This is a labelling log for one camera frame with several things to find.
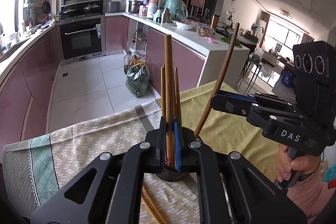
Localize blue bin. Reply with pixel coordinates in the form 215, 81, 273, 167
281, 70, 296, 88

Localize clear plastic jar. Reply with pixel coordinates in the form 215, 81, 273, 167
197, 24, 215, 37

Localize pink peninsula base cabinets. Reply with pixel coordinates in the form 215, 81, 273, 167
105, 15, 207, 96

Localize bunch of green herbs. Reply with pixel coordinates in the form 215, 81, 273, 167
219, 35, 242, 49

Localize living room window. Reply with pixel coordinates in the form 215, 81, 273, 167
262, 15, 308, 46

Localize patterned beige teal tablecloth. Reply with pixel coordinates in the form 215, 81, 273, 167
3, 102, 200, 224

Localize black mesh utensil holder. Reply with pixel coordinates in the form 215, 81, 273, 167
155, 127, 200, 183

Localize black pot with lid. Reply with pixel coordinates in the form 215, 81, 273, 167
83, 3, 102, 14

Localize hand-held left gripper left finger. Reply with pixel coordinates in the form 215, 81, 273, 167
30, 117, 168, 224

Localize person's right hand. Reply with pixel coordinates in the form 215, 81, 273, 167
275, 144, 322, 183

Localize oil bottle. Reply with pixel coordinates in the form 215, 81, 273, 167
124, 51, 134, 75

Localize pink base cabinets with sink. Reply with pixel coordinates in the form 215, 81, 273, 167
0, 18, 65, 152

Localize dark brown chopstick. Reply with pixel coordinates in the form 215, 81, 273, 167
195, 22, 240, 139

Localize white bowl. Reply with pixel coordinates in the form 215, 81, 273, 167
175, 20, 195, 30

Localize light wooden chopstick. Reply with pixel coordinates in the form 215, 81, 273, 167
161, 64, 167, 119
164, 34, 175, 166
174, 67, 182, 120

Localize steel flask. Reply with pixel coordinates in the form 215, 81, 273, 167
162, 7, 172, 23

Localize yellow cloth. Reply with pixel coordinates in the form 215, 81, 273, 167
157, 81, 289, 178

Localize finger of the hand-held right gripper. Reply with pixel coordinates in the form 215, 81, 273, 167
211, 94, 305, 130
218, 91, 295, 109

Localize bag of green vegetables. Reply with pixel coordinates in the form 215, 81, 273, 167
126, 64, 151, 98

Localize steel stock pot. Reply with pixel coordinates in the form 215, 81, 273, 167
127, 0, 142, 14

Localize black wok with lid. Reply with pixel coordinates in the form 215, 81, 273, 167
61, 6, 77, 16

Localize person's right forearm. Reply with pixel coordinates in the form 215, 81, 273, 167
286, 161, 336, 224

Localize brown tumbler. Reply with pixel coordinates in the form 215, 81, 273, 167
210, 14, 220, 32

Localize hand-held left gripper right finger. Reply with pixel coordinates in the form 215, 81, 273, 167
172, 116, 307, 224

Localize black built-in oven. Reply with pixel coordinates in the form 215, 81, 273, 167
59, 18, 104, 60

